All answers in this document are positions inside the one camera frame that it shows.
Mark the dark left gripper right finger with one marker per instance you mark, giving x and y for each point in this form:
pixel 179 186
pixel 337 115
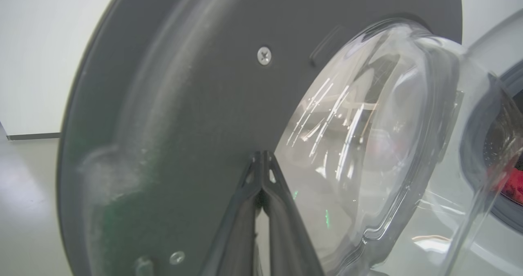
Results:
pixel 288 235

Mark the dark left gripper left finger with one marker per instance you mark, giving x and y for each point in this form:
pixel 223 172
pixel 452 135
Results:
pixel 237 235

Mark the black round washer door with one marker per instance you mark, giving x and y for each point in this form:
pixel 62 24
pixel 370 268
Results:
pixel 184 104

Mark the red cloth garment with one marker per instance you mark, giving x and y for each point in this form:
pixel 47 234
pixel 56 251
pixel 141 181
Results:
pixel 515 186

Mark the white washing machine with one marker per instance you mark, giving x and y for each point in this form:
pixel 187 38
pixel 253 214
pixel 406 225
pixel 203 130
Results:
pixel 502 39

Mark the grey wall baseboard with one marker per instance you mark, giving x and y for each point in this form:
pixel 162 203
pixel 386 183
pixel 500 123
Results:
pixel 34 136

